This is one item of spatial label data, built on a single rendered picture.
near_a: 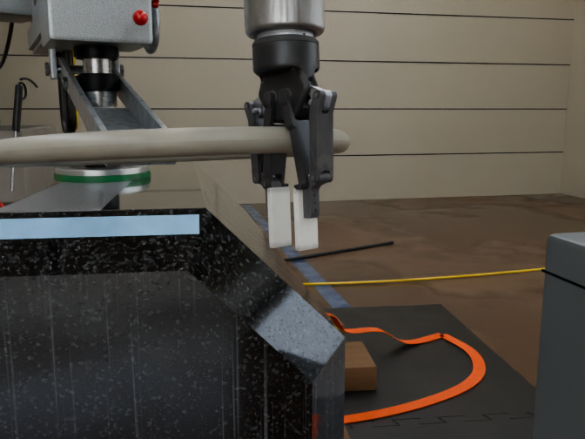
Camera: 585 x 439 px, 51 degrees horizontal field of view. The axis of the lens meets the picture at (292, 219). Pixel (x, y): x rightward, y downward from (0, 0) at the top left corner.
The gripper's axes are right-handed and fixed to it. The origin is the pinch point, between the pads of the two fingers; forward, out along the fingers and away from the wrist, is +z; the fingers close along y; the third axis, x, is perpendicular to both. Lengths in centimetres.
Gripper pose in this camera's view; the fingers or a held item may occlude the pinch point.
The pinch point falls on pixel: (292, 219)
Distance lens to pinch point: 69.7
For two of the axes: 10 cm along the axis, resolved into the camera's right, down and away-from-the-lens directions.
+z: 0.4, 10.0, 0.9
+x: -7.5, 0.9, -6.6
